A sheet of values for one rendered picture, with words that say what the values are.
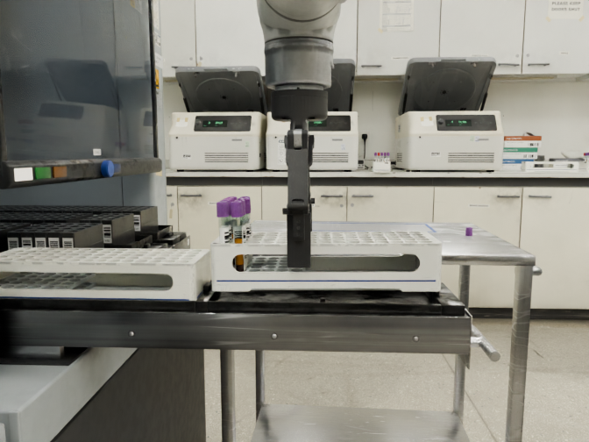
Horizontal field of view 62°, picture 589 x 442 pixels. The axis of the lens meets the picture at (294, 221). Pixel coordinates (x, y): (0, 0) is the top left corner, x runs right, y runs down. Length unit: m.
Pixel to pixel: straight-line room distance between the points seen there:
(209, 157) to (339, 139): 0.78
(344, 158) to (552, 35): 1.51
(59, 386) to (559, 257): 2.99
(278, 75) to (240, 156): 2.36
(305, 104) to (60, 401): 0.48
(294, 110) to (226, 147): 2.39
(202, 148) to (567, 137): 2.51
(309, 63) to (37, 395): 0.50
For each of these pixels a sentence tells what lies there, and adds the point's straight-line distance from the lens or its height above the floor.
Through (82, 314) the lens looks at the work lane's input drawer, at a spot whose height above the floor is 0.80.
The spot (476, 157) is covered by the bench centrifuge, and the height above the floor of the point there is 0.99.
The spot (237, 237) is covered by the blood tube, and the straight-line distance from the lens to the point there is 0.64.
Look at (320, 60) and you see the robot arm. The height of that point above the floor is 1.12.
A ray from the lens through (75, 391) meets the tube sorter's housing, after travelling 0.74.
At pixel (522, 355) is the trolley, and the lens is 1.06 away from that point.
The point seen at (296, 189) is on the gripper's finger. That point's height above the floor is 0.96.
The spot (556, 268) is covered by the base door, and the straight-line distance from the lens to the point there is 3.35.
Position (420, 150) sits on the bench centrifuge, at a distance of 3.02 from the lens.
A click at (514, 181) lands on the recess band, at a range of 3.23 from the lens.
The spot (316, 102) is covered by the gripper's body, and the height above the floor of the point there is 1.07.
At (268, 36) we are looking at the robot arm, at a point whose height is 1.15.
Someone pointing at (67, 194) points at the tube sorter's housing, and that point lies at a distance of 1.36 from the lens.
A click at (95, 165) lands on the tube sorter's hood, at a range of 0.92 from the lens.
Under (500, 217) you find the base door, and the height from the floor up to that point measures 0.63.
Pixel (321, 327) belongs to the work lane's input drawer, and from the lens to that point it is 0.64.
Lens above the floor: 1.01
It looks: 8 degrees down
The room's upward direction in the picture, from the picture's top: straight up
